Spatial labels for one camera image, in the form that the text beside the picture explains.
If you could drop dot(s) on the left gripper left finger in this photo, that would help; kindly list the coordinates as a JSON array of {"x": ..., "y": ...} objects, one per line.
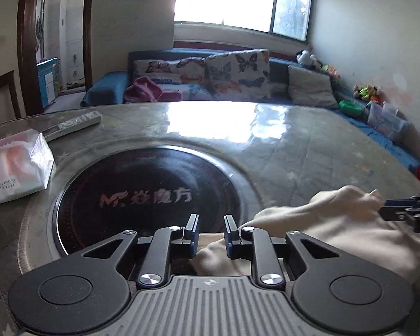
[{"x": 173, "y": 242}]

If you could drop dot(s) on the butterfly print cushion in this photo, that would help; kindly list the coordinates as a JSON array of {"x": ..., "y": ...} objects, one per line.
[
  {"x": 187, "y": 76},
  {"x": 240, "y": 76}
]

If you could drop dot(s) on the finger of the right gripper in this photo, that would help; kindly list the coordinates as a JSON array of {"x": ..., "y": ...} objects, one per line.
[
  {"x": 410, "y": 216},
  {"x": 413, "y": 201}
]

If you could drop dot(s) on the grey plain cushion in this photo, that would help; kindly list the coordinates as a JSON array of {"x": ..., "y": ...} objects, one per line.
[{"x": 309, "y": 88}]

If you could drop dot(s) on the pink white tissue pack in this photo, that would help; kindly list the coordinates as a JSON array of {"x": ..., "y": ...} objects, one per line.
[{"x": 26, "y": 163}]

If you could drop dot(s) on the green plastic bowl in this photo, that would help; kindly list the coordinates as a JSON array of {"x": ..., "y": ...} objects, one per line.
[{"x": 350, "y": 109}]

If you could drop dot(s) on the grey remote control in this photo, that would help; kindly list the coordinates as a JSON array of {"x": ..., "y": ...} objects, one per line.
[{"x": 72, "y": 125}]

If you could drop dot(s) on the magenta cloth on sofa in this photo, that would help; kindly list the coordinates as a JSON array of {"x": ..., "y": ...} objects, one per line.
[{"x": 144, "y": 89}]

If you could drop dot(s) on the blue corner sofa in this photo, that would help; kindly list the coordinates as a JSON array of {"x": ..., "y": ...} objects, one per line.
[{"x": 110, "y": 88}]

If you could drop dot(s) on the dark wooden cabinet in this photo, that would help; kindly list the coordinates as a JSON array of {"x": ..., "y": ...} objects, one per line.
[{"x": 9, "y": 104}]

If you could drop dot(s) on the left butterfly print cushion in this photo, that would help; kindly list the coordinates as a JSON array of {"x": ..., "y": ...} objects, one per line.
[{"x": 187, "y": 76}]

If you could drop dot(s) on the black round induction cooktop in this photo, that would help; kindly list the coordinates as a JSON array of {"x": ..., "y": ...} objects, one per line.
[{"x": 143, "y": 190}]

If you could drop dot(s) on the small plush toys pile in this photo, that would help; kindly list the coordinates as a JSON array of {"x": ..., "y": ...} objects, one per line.
[{"x": 368, "y": 93}]

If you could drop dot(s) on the cream beige shirt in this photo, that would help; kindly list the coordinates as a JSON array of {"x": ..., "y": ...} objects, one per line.
[{"x": 348, "y": 219}]

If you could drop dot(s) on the right butterfly print cushion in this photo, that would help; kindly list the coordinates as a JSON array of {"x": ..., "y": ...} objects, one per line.
[{"x": 240, "y": 76}]

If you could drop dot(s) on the dark wooden door frame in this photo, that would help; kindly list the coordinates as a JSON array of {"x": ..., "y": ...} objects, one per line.
[{"x": 54, "y": 28}]

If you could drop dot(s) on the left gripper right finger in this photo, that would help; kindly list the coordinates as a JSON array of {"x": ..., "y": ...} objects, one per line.
[{"x": 255, "y": 245}]

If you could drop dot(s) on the grey quilted star tablecloth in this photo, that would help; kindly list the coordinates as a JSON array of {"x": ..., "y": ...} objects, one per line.
[{"x": 277, "y": 156}]

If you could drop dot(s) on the black white plush toy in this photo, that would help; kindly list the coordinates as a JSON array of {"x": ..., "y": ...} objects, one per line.
[{"x": 306, "y": 59}]

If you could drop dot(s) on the clear plastic storage box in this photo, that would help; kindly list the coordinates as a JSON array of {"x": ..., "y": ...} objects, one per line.
[{"x": 388, "y": 124}]

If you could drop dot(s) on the window with frame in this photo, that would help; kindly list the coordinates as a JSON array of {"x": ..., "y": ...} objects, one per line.
[{"x": 288, "y": 18}]

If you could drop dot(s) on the blue small cabinet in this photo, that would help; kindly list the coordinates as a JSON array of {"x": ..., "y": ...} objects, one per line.
[{"x": 47, "y": 72}]

